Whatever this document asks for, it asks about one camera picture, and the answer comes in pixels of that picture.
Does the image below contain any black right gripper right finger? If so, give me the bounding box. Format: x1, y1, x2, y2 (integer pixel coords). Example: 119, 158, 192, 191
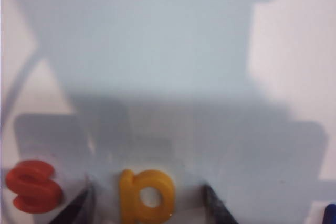
201, 182, 240, 224

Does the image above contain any orange letter s magnet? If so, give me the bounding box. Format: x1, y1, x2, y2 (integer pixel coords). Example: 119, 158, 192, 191
5, 159, 64, 214

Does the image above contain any yellow letter p magnet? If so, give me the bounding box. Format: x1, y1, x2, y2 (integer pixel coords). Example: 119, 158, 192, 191
119, 168, 176, 224

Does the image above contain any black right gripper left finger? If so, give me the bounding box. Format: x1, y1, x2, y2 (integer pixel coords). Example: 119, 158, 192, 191
48, 176, 97, 224

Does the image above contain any blue letter m magnet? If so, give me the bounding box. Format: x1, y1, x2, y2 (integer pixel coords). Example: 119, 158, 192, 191
323, 202, 336, 224

